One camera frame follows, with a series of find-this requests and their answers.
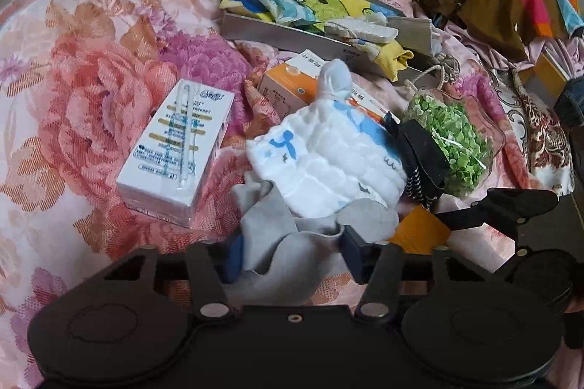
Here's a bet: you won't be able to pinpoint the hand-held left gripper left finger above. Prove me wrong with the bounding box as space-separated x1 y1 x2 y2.
98 234 246 321

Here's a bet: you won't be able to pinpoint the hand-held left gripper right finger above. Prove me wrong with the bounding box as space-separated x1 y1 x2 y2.
341 226 499 321

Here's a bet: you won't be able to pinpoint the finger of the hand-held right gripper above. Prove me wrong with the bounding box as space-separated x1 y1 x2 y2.
433 187 561 235

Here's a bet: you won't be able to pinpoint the grey soft cloth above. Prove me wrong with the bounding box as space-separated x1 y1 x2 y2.
235 183 400 295

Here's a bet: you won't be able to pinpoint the white blue quilted cloth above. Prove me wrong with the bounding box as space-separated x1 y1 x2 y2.
245 59 406 219

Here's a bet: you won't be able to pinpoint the yellow sock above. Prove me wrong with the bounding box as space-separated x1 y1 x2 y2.
347 37 416 82

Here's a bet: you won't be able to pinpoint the grey cardboard box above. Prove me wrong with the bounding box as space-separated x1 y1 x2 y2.
219 0 439 87

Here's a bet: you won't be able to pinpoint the light blue printed cloth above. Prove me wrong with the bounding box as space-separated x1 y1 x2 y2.
254 0 327 27

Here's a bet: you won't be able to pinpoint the orange paper card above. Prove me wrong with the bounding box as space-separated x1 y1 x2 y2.
390 206 452 255

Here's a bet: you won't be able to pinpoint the clear bag with green pieces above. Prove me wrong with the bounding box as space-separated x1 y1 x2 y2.
401 90 507 201

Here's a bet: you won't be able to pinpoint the white brown ornate cloth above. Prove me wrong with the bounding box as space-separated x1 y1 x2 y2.
490 67 576 199

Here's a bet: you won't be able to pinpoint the black striped pouch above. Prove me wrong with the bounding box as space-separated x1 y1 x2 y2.
383 112 450 210

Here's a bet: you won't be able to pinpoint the blue jeans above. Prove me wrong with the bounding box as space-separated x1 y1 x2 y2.
552 74 584 135

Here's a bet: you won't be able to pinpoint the white wrapped cotton swab box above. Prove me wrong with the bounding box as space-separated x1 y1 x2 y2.
116 79 236 229

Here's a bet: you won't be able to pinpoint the pale pink cloth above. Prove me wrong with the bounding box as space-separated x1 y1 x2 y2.
433 19 543 76

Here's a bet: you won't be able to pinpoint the orange and white carton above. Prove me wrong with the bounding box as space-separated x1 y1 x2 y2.
258 50 394 126

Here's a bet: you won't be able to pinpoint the brown multicoloured patchwork blanket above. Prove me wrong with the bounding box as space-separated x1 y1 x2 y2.
417 0 583 62

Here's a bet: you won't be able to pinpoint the pink floral bedspread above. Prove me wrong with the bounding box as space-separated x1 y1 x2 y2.
0 0 531 389

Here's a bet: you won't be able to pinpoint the wooden bed post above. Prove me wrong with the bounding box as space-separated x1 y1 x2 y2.
529 46 571 98

